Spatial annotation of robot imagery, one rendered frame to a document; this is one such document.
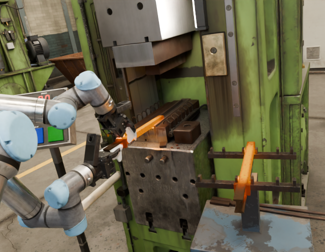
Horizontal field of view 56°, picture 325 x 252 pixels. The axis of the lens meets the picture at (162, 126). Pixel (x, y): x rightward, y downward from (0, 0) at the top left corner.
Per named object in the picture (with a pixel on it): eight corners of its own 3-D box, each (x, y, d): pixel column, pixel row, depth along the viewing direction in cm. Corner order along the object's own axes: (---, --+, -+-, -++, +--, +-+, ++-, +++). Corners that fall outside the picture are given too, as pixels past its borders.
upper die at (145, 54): (155, 65, 126) (151, 41, 123) (116, 68, 136) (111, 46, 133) (192, 48, 160) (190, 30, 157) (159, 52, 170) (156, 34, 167)
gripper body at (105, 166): (101, 169, 116) (80, 185, 106) (96, 148, 113) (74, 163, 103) (118, 171, 112) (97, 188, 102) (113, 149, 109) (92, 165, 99)
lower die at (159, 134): (167, 143, 138) (164, 125, 135) (131, 141, 148) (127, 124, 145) (200, 112, 172) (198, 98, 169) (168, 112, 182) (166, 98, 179)
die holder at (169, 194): (204, 237, 141) (192, 151, 126) (135, 223, 159) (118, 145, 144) (235, 177, 187) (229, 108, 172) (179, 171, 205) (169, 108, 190)
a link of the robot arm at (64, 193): (46, 210, 93) (38, 185, 90) (71, 191, 102) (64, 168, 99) (65, 214, 89) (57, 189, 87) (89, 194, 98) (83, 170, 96)
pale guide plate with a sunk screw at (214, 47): (226, 75, 126) (222, 33, 121) (205, 76, 131) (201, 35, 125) (227, 74, 128) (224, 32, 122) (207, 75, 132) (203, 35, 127)
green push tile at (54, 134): (62, 140, 145) (62, 124, 147) (47, 142, 146) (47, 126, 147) (64, 140, 147) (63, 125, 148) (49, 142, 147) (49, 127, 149)
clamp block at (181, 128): (192, 144, 132) (190, 130, 130) (174, 143, 136) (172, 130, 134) (202, 134, 142) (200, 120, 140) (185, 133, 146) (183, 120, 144)
